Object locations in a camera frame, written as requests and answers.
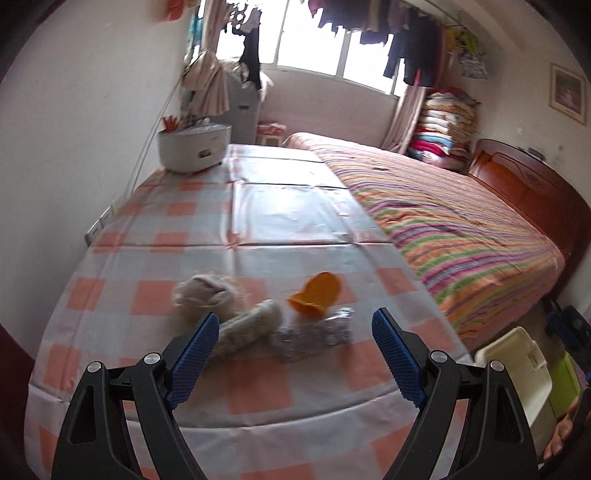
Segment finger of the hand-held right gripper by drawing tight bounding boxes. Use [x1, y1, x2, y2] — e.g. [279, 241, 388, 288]
[545, 307, 591, 365]

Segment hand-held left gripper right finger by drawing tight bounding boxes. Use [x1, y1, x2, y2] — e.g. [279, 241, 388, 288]
[372, 308, 541, 480]

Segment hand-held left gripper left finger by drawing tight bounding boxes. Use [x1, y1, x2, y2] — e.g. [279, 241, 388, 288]
[51, 311, 221, 480]

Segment grey-white paper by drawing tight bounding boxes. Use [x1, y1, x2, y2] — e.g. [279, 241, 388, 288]
[172, 273, 241, 319]

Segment cream plastic trash bin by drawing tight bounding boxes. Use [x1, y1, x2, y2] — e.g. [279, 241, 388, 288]
[475, 327, 553, 432]

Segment clear plastic packet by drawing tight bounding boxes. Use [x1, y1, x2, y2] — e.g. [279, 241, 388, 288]
[270, 307, 354, 363]

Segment orange plastic piece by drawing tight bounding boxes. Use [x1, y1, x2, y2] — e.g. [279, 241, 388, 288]
[286, 272, 343, 318]

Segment person's right hand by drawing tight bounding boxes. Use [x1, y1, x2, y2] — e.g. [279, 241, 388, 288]
[544, 399, 580, 462]

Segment green plastic basket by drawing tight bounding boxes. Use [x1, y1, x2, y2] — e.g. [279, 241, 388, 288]
[547, 353, 583, 418]

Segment bed with striped sheet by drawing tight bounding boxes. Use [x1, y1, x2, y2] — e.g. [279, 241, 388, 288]
[281, 131, 566, 352]

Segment brown wooden headboard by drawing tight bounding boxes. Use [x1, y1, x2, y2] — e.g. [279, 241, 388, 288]
[468, 138, 591, 296]

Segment pink checked tablecloth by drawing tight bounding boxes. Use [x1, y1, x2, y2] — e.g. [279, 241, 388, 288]
[25, 143, 474, 480]

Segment white round appliance pot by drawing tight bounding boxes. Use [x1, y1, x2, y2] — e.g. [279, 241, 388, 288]
[157, 124, 233, 174]

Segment stack of folded quilts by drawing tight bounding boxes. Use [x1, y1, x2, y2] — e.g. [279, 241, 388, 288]
[409, 90, 478, 169]

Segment beige hanging curtain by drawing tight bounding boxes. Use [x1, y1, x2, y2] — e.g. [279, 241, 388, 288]
[383, 83, 428, 153]

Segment pink stool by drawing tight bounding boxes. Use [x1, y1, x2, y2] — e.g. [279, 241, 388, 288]
[256, 122, 287, 147]

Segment grey standing appliance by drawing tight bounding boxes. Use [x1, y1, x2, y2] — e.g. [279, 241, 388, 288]
[226, 74, 262, 146]

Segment tied beige curtain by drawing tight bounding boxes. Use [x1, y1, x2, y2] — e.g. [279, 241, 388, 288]
[182, 0, 232, 116]

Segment colourful hanging children's clothes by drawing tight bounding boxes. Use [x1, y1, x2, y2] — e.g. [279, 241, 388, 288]
[445, 25, 488, 79]

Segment black hanging garment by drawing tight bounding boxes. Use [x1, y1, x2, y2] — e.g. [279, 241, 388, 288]
[240, 23, 263, 88]

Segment window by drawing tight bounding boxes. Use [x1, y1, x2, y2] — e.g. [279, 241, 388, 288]
[215, 0, 407, 95]

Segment hanger of small socks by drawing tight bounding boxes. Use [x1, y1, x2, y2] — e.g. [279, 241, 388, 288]
[222, 0, 262, 35]

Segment white wall socket strip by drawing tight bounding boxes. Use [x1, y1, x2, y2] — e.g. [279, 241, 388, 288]
[84, 194, 125, 245]

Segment thin wall cable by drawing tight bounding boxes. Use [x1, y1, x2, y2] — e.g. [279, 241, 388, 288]
[124, 69, 190, 204]

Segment framed wall picture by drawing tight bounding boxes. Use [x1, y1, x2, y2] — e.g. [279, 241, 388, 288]
[549, 64, 587, 126]

